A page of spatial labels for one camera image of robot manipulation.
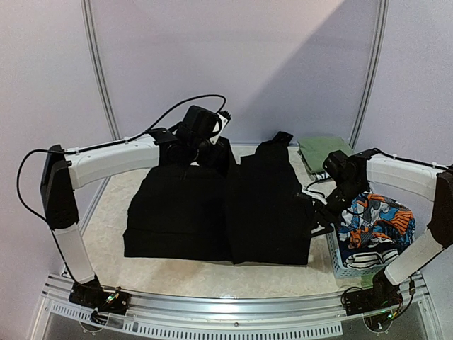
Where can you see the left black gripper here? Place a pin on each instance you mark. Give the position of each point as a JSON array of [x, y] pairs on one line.
[[211, 158]]

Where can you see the right aluminium frame post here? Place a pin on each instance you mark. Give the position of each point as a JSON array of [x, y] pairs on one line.
[[376, 48]]

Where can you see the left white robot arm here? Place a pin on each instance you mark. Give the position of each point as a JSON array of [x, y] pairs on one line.
[[195, 139]]

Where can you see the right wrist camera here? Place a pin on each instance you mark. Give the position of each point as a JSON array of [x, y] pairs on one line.
[[334, 163]]

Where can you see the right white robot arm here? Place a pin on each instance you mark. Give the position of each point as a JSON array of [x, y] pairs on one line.
[[429, 184]]

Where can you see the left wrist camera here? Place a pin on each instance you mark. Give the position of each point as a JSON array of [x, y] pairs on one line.
[[200, 121]]

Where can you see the folded green shirt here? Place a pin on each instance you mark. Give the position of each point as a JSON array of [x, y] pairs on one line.
[[314, 150]]

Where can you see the light blue plastic basket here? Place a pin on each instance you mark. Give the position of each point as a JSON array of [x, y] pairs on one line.
[[339, 270]]

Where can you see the blue orange patterned cloth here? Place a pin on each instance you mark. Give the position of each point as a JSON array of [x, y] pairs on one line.
[[374, 219]]

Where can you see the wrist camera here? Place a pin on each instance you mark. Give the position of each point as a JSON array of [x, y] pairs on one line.
[[334, 163], [200, 121]]

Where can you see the aluminium frame post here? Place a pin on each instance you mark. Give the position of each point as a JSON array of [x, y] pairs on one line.
[[93, 47], [376, 48]]

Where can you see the folded black white shirt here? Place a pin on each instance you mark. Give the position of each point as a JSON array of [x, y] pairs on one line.
[[319, 176]]

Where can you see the black garment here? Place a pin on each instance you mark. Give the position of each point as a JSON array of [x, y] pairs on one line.
[[251, 210]]

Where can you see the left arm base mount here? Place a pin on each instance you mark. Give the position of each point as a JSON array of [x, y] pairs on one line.
[[94, 296]]

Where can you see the white striped cloth in basket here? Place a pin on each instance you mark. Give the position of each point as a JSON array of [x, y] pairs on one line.
[[370, 259]]

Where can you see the left aluminium frame post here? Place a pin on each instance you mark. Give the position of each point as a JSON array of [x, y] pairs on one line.
[[93, 47]]

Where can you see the aluminium front rail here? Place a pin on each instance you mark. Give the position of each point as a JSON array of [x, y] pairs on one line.
[[152, 316]]

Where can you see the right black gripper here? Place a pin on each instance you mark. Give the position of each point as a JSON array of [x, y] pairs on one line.
[[322, 211]]

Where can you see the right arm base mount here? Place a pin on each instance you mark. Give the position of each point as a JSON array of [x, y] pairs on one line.
[[356, 300]]

